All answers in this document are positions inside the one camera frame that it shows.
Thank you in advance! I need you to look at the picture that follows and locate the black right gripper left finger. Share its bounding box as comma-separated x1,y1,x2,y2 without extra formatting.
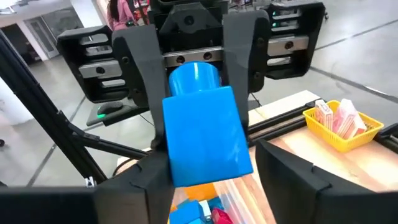
0,151,175,224

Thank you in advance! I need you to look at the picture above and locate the black aluminium table frame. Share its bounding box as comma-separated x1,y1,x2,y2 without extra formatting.
0,30,398,187

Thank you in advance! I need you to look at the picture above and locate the clear plastic container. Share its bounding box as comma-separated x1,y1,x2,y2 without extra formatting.
167,174,277,224

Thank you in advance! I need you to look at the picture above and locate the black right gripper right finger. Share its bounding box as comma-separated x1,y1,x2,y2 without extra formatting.
254,139,398,224

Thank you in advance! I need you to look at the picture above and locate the person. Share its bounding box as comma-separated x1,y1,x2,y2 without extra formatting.
107,0,136,31

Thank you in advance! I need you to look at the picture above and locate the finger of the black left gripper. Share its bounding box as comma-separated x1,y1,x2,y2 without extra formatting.
221,8,272,134
111,24,171,149

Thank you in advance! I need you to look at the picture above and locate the small blue toy block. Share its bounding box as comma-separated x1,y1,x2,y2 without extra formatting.
161,61,254,188

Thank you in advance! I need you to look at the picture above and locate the yellow plastic basket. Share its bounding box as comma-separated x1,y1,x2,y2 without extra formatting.
303,99,385,153

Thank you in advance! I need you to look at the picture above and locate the small light cyan block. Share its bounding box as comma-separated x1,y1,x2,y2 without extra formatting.
198,200,213,222

